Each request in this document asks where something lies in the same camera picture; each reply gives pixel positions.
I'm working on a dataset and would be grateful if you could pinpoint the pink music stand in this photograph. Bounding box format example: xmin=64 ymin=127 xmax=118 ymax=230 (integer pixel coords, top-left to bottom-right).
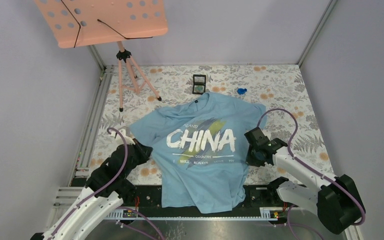
xmin=35 ymin=0 xmax=168 ymax=112

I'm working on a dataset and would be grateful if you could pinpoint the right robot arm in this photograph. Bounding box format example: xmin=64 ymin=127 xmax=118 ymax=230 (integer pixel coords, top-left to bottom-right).
xmin=244 ymin=127 xmax=366 ymax=235

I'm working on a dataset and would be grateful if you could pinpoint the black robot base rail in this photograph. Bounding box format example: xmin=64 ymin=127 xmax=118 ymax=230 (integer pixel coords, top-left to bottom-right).
xmin=123 ymin=177 xmax=292 ymax=214

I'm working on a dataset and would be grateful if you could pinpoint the floral patterned table mat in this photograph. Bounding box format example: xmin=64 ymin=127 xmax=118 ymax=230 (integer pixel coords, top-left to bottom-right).
xmin=81 ymin=65 xmax=333 ymax=172

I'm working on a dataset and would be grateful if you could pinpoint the slotted white cable duct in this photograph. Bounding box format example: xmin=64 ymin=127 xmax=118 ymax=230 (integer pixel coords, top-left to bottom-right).
xmin=104 ymin=205 xmax=287 ymax=222

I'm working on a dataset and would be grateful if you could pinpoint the black square brooch box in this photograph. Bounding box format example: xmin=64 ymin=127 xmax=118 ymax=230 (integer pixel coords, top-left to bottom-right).
xmin=192 ymin=74 xmax=207 ymax=95

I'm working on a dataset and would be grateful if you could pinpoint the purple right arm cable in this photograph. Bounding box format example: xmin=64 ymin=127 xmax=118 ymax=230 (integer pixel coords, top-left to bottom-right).
xmin=256 ymin=108 xmax=367 ymax=240

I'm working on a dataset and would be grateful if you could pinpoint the small blue plastic piece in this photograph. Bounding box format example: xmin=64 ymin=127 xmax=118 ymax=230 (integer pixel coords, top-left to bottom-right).
xmin=236 ymin=88 xmax=248 ymax=95

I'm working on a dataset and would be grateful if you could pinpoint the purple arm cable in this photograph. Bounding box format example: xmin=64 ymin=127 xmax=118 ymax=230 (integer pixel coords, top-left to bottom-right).
xmin=51 ymin=127 xmax=166 ymax=240
xmin=256 ymin=108 xmax=367 ymax=240

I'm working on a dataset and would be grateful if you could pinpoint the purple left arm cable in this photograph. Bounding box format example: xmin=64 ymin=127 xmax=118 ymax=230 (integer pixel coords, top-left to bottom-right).
xmin=51 ymin=127 xmax=166 ymax=240

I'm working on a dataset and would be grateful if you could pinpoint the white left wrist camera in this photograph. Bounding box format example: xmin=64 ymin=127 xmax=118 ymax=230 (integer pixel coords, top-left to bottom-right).
xmin=107 ymin=128 xmax=136 ymax=145

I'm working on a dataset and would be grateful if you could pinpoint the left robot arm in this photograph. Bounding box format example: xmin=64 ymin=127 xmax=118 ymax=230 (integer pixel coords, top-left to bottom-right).
xmin=31 ymin=140 xmax=153 ymax=240

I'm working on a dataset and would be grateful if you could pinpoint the light blue printed t-shirt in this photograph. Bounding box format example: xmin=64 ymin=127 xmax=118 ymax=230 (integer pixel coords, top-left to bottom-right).
xmin=129 ymin=92 xmax=267 ymax=215

